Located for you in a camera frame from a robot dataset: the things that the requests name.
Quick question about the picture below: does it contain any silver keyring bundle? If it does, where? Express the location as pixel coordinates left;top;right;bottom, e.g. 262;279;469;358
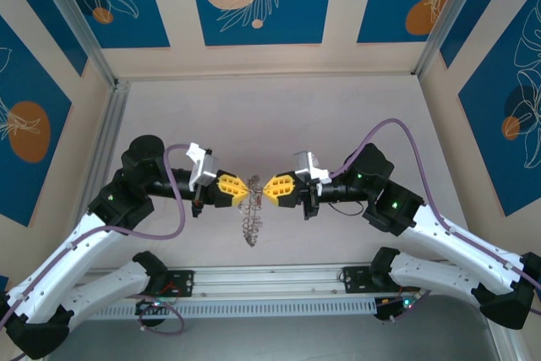
236;173;266;249

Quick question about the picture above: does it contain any black mounting plate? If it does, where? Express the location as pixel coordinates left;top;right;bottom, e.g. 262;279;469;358
341;266;374;294
160;270;196;298

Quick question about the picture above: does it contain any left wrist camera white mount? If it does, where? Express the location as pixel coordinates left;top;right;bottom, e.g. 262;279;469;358
185;142;219;191

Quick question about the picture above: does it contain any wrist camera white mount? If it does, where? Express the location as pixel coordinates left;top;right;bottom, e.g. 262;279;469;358
185;142;219;191
293;150;331;184

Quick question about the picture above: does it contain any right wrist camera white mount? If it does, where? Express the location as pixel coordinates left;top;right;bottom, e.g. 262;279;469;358
293;150;331;184

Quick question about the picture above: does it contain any aluminium side rail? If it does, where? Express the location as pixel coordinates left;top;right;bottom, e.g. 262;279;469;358
82;79;133;210

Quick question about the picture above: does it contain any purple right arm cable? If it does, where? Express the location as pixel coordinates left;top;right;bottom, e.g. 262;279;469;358
329;118;541;320

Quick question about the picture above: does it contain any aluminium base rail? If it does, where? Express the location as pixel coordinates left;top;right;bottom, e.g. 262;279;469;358
167;265;375;299

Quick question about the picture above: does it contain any white slotted cable duct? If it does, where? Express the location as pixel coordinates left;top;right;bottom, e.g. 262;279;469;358
74;296;378;320

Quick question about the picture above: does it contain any thin purple base cable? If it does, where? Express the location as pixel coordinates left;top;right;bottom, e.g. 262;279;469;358
135;292;186;336
378;288;433;325

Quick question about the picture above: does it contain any aluminium frame post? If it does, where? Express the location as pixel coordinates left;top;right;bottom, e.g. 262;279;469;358
479;314;527;361
30;0;120;90
412;0;499;79

